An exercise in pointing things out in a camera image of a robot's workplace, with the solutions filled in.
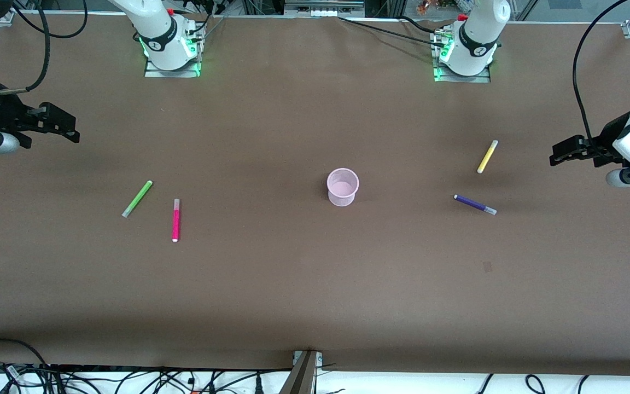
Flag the white power strip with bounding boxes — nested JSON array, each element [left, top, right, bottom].
[[285, 0, 365, 17]]

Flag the green pen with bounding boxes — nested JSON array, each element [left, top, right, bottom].
[[122, 180, 153, 218]]

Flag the yellow pen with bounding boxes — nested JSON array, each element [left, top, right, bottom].
[[477, 140, 499, 174]]

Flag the purple pen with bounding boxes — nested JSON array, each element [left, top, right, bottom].
[[453, 194, 497, 215]]

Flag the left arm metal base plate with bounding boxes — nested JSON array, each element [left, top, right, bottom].
[[433, 68, 492, 84]]

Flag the pink mesh pen holder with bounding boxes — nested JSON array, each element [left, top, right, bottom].
[[326, 168, 360, 207]]

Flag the tangle of black cables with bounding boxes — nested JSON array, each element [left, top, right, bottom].
[[0, 361, 294, 394]]

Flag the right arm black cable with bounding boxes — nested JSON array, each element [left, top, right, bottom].
[[0, 0, 51, 95]]

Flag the long black table cable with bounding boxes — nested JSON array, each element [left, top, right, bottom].
[[339, 16, 446, 48]]

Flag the metal table bracket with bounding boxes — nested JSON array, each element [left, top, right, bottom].
[[279, 350, 324, 394]]

